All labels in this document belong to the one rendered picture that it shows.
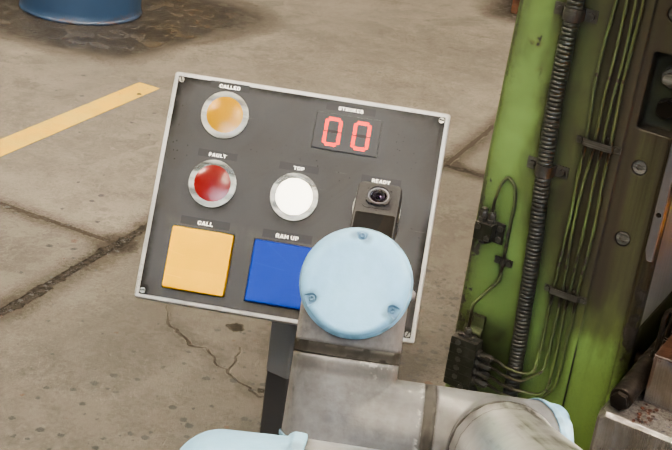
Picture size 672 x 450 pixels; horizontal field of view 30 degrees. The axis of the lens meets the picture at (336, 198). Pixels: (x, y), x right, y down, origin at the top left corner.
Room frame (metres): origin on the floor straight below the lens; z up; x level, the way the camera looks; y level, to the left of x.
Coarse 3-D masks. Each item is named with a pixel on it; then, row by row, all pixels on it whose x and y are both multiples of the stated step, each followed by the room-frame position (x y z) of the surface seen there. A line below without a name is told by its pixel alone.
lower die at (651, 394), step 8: (664, 344) 1.34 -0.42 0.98; (664, 352) 1.32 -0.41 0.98; (656, 360) 1.31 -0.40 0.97; (664, 360) 1.31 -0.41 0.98; (656, 368) 1.31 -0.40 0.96; (664, 368) 1.31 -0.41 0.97; (656, 376) 1.31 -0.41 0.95; (664, 376) 1.31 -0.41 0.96; (648, 384) 1.31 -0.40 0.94; (656, 384) 1.31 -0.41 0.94; (664, 384) 1.30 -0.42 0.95; (648, 392) 1.31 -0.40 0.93; (656, 392) 1.31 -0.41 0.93; (664, 392) 1.30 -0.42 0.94; (648, 400) 1.31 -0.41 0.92; (656, 400) 1.31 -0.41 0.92; (664, 400) 1.30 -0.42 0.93; (664, 408) 1.30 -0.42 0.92
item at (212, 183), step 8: (208, 168) 1.39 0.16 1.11; (216, 168) 1.39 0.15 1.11; (200, 176) 1.39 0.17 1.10; (208, 176) 1.39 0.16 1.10; (216, 176) 1.39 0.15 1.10; (224, 176) 1.39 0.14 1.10; (200, 184) 1.38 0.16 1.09; (208, 184) 1.38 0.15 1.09; (216, 184) 1.38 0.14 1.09; (224, 184) 1.38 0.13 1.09; (200, 192) 1.38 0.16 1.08; (208, 192) 1.38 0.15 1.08; (216, 192) 1.38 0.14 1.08; (224, 192) 1.38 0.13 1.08; (208, 200) 1.38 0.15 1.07; (216, 200) 1.38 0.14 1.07
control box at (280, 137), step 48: (192, 96) 1.44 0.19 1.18; (240, 96) 1.44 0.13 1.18; (288, 96) 1.44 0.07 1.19; (336, 96) 1.45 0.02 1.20; (192, 144) 1.41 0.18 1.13; (240, 144) 1.41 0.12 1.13; (288, 144) 1.41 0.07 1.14; (336, 144) 1.41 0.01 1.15; (384, 144) 1.42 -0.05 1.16; (432, 144) 1.42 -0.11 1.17; (192, 192) 1.38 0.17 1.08; (240, 192) 1.38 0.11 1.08; (336, 192) 1.39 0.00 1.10; (432, 192) 1.39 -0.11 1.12; (144, 240) 1.35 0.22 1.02; (240, 240) 1.35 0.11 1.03; (288, 240) 1.35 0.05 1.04; (144, 288) 1.32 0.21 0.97; (240, 288) 1.33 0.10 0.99
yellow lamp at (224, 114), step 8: (216, 104) 1.43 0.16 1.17; (224, 104) 1.43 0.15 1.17; (232, 104) 1.43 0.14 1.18; (208, 112) 1.43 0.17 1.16; (216, 112) 1.43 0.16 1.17; (224, 112) 1.43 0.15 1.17; (232, 112) 1.43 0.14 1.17; (240, 112) 1.43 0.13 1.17; (208, 120) 1.42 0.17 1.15; (216, 120) 1.42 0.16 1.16; (224, 120) 1.42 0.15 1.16; (232, 120) 1.42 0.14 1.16; (240, 120) 1.42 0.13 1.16; (216, 128) 1.42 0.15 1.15; (224, 128) 1.42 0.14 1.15; (232, 128) 1.42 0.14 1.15
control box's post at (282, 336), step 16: (272, 336) 1.45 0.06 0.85; (288, 336) 1.44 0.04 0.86; (272, 352) 1.45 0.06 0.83; (288, 352) 1.44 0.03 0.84; (272, 368) 1.45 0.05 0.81; (288, 368) 1.44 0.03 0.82; (272, 384) 1.45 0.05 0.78; (272, 400) 1.45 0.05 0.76; (272, 416) 1.45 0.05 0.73; (272, 432) 1.44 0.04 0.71
